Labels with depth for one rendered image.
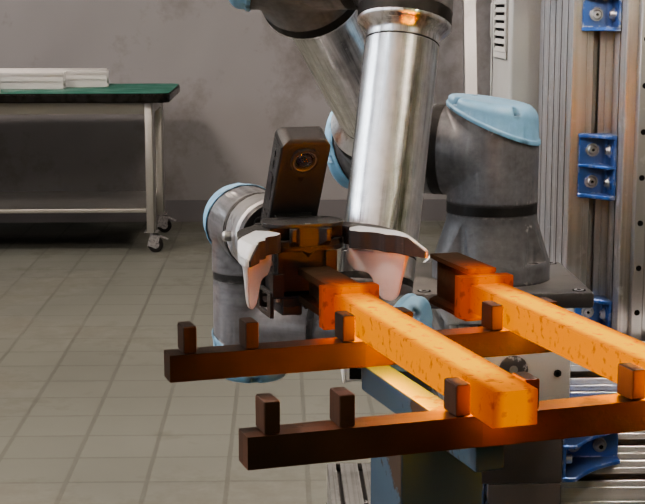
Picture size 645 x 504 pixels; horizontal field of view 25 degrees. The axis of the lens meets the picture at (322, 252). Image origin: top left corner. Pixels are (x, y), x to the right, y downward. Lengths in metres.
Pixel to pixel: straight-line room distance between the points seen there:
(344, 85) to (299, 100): 6.28
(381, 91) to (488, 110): 0.39
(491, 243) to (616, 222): 0.24
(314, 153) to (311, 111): 6.72
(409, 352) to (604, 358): 0.13
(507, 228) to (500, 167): 0.08
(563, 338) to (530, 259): 0.82
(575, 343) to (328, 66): 0.71
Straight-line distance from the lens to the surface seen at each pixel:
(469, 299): 1.19
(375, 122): 1.43
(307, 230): 1.25
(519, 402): 0.87
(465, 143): 1.82
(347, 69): 1.67
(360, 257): 1.25
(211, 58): 7.97
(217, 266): 1.44
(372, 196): 1.41
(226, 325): 1.44
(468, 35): 7.48
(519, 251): 1.83
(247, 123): 7.98
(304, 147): 1.25
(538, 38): 2.25
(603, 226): 2.04
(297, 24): 1.57
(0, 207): 7.15
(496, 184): 1.82
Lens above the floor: 1.16
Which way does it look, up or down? 10 degrees down
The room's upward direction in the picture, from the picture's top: straight up
